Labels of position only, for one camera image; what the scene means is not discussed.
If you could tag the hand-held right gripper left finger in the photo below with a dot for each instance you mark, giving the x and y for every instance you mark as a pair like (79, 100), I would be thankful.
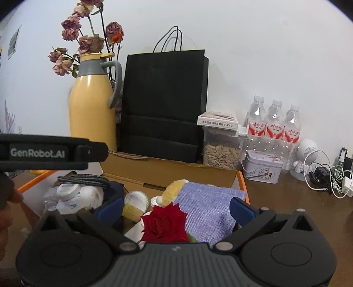
(111, 211)

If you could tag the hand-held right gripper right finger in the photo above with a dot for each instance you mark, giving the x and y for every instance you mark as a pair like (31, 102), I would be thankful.
(242, 211)

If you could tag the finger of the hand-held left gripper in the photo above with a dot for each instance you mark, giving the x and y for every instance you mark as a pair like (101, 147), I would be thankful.
(95, 151)

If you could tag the navy zip case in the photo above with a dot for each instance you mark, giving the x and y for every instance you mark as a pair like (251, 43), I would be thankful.
(114, 190)

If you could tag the round metal tin lid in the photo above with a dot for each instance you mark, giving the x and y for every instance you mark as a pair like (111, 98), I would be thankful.
(135, 201)

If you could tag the purple fabric pouch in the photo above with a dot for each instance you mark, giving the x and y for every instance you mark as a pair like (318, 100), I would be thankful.
(206, 209)

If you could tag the clear plastic bundle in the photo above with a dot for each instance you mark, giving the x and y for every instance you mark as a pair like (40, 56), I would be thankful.
(49, 200)

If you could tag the red artificial rose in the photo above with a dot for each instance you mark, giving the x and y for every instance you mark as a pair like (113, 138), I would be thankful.
(162, 223)

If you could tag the yellow and white plush toy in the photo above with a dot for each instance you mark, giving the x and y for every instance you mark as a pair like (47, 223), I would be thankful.
(173, 191)

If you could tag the red cardboard box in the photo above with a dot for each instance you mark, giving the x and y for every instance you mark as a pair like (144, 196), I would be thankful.
(171, 171)

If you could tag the person's left hand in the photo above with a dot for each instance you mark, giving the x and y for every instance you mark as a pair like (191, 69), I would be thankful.
(11, 226)

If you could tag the yellow thermos jug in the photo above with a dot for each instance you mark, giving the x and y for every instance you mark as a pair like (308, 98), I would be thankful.
(91, 110)

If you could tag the white printed tin box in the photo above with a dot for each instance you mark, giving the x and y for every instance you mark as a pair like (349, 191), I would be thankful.
(262, 168)

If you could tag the clear seed container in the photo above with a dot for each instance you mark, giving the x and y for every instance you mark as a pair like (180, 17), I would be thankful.
(220, 154)

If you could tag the black paper bag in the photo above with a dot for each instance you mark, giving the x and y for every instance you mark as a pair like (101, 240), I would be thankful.
(165, 104)

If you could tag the black power adapter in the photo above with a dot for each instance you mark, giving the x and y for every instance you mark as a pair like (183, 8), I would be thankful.
(321, 172)

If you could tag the small white desk fan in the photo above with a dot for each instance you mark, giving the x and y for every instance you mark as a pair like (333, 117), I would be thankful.
(306, 150)

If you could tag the three water bottles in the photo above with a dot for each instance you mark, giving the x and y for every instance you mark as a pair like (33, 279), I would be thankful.
(275, 124)

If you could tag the clear water bottle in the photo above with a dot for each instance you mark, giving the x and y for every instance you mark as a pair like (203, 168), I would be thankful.
(292, 129)
(256, 118)

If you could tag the flat white box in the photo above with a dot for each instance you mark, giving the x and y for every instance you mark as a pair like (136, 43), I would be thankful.
(217, 118)

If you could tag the white charger plug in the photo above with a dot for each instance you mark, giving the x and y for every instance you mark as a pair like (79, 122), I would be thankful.
(347, 186)

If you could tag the dried pink rose bouquet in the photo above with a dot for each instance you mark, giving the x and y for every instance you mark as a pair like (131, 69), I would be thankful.
(88, 41)

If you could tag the small black device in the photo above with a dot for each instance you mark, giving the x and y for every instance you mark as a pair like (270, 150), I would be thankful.
(346, 160)

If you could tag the purple plant wall sticker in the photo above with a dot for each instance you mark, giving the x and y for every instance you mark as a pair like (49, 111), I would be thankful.
(9, 117)

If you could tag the wall photo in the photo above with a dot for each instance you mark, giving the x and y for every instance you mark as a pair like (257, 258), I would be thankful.
(14, 42)

